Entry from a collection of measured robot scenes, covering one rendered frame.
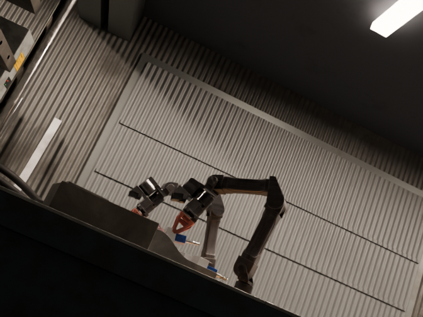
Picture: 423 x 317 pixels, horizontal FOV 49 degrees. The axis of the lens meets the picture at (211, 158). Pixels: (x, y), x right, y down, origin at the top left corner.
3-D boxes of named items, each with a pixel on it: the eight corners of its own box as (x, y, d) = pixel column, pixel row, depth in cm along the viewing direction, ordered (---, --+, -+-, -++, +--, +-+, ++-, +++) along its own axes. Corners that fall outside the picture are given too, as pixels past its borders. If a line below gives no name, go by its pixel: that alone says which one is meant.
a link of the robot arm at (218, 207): (166, 180, 214) (227, 191, 224) (161, 181, 223) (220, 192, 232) (162, 206, 212) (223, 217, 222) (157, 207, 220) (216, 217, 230)
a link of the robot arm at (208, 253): (201, 271, 216) (212, 201, 222) (196, 270, 222) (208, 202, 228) (213, 273, 217) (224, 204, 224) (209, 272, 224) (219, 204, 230)
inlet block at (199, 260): (219, 286, 149) (226, 270, 151) (227, 289, 145) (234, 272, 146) (186, 271, 144) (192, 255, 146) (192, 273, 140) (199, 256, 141)
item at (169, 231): (196, 252, 174) (199, 238, 176) (199, 250, 169) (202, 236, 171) (162, 243, 172) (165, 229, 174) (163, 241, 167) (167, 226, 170)
